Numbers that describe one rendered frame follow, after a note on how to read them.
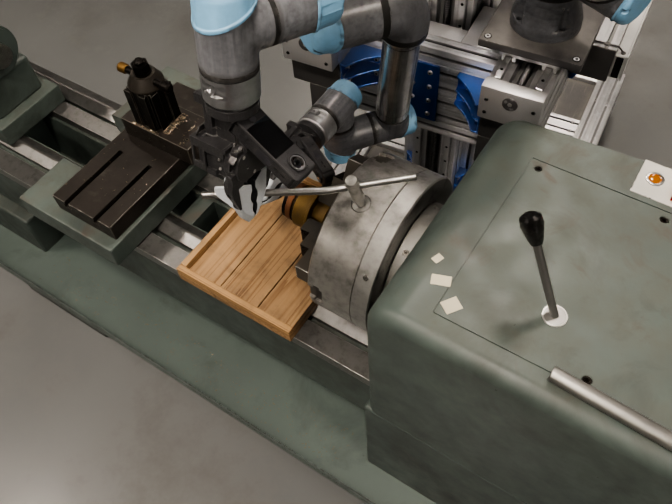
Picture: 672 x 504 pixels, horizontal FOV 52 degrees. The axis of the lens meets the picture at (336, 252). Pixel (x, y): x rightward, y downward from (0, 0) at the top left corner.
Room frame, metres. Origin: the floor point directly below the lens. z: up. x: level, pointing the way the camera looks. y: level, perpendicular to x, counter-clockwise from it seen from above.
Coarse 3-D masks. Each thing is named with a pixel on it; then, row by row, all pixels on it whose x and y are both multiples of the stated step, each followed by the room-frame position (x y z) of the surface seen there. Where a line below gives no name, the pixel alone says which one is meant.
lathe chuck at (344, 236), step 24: (360, 168) 0.78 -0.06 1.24; (384, 168) 0.78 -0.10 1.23; (408, 168) 0.79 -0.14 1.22; (384, 192) 0.72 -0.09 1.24; (336, 216) 0.70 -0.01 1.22; (360, 216) 0.69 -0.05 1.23; (336, 240) 0.66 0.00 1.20; (360, 240) 0.65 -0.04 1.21; (312, 264) 0.65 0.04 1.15; (336, 264) 0.64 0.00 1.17; (336, 288) 0.61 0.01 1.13; (336, 312) 0.61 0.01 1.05
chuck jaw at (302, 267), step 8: (304, 224) 0.78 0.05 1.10; (312, 224) 0.78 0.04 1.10; (320, 224) 0.78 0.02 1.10; (304, 232) 0.77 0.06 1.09; (312, 232) 0.76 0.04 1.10; (304, 240) 0.74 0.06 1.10; (312, 240) 0.74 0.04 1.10; (304, 248) 0.73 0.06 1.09; (312, 248) 0.72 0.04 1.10; (304, 256) 0.71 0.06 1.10; (296, 264) 0.69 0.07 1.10; (304, 264) 0.69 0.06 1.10; (296, 272) 0.69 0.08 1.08; (304, 272) 0.67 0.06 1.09; (304, 280) 0.68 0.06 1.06; (312, 288) 0.65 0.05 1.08; (320, 296) 0.64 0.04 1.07
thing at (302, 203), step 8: (304, 184) 0.87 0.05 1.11; (288, 200) 0.83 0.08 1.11; (296, 200) 0.82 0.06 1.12; (304, 200) 0.82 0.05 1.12; (312, 200) 0.81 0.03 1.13; (288, 208) 0.82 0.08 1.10; (296, 208) 0.81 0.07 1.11; (304, 208) 0.81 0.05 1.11; (312, 208) 0.80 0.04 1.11; (320, 208) 0.80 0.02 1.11; (328, 208) 0.80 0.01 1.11; (288, 216) 0.82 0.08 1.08; (296, 216) 0.80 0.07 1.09; (304, 216) 0.79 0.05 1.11; (312, 216) 0.80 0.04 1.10; (320, 216) 0.79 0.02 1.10; (296, 224) 0.80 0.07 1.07
